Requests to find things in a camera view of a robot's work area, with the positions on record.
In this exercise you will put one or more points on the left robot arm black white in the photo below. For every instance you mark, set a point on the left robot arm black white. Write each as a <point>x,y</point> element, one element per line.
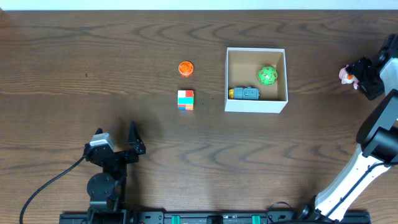
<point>107,188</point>

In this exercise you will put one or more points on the multicoloured block cube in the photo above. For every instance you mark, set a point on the multicoloured block cube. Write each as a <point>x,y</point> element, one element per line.
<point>185,99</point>

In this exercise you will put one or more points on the orange round gear toy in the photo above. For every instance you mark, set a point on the orange round gear toy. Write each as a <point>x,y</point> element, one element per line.
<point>186,68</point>

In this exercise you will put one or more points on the green polyhedral dice ball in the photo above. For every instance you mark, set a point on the green polyhedral dice ball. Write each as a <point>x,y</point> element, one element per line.
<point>267,75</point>

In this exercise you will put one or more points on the grey yellow toy truck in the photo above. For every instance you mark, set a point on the grey yellow toy truck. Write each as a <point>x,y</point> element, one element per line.
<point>241,93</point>

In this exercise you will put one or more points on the white cardboard box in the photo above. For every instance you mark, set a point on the white cardboard box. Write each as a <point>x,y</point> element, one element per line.
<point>242,66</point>

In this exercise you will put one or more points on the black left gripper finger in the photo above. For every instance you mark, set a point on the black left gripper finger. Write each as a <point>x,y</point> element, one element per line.
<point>99,131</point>
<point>135,141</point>

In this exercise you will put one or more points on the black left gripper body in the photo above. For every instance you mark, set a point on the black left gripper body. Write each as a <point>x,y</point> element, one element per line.
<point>117,154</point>

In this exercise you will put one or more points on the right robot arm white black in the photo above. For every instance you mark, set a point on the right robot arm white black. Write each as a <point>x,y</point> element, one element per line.
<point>376,150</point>

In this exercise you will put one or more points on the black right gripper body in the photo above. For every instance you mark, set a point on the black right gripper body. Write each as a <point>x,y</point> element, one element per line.
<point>370,83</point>

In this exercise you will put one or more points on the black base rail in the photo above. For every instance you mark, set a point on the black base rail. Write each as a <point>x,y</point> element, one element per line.
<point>184,218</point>

